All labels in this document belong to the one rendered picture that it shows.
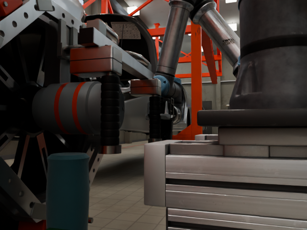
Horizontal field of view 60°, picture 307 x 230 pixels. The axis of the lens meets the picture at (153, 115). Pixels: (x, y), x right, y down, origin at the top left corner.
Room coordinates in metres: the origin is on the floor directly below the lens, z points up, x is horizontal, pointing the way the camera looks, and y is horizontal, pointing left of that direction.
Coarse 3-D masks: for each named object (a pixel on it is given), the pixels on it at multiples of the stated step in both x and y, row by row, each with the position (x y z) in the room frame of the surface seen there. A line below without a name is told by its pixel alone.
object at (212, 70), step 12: (108, 0) 7.45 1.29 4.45; (168, 0) 6.79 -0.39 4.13; (216, 0) 5.33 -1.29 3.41; (132, 12) 7.04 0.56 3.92; (156, 24) 13.02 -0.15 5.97; (156, 36) 6.92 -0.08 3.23; (204, 36) 6.20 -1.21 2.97; (156, 48) 13.02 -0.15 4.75; (204, 48) 7.18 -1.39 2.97; (180, 60) 9.68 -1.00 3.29; (204, 60) 9.46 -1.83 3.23; (216, 60) 9.43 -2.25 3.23; (216, 72) 11.35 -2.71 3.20
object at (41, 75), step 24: (24, 48) 0.88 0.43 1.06; (0, 72) 0.64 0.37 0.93; (24, 72) 0.71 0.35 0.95; (0, 96) 0.69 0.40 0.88; (24, 96) 0.77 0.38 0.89; (0, 120) 0.69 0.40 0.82; (24, 120) 0.77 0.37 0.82; (0, 144) 0.64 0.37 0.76; (24, 144) 0.72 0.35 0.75; (48, 144) 0.98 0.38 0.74; (72, 144) 0.95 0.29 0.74; (24, 168) 0.92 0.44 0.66
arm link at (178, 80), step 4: (176, 80) 1.09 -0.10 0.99; (180, 80) 1.11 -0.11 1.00; (176, 84) 1.07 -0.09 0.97; (180, 84) 1.10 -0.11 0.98; (176, 88) 1.05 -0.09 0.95; (180, 88) 1.10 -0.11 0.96; (176, 92) 1.06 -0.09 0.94; (180, 92) 1.10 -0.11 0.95; (172, 96) 1.05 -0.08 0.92; (176, 96) 1.08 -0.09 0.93; (180, 96) 1.10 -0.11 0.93; (176, 100) 1.09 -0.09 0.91; (180, 100) 1.10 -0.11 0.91
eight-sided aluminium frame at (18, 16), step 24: (24, 0) 0.59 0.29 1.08; (48, 0) 0.64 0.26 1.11; (0, 24) 0.51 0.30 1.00; (24, 24) 0.57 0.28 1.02; (72, 24) 0.75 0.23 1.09; (96, 144) 0.95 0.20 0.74; (0, 168) 0.51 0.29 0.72; (96, 168) 0.90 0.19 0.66; (0, 192) 0.53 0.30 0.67; (24, 192) 0.58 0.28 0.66; (24, 216) 0.60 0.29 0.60
